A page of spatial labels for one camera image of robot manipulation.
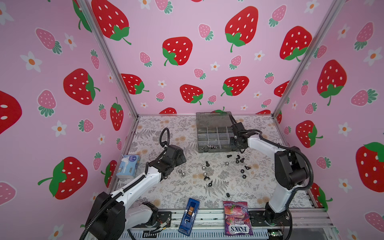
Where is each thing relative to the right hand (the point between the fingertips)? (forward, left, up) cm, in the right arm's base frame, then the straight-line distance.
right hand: (234, 143), depth 97 cm
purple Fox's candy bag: (-44, -1, -4) cm, 44 cm away
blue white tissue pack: (-24, +62, +1) cm, 67 cm away
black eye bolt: (-27, +14, -7) cm, 31 cm away
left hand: (-17, +34, +4) cm, 38 cm away
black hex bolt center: (-15, +16, -5) cm, 23 cm away
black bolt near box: (-6, +3, -7) cm, 10 cm away
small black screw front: (-31, +3, -6) cm, 32 cm away
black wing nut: (-24, +17, -6) cm, 30 cm away
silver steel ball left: (-21, +33, -5) cm, 39 cm away
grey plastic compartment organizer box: (+14, +14, -6) cm, 20 cm away
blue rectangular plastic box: (-45, +23, -1) cm, 51 cm away
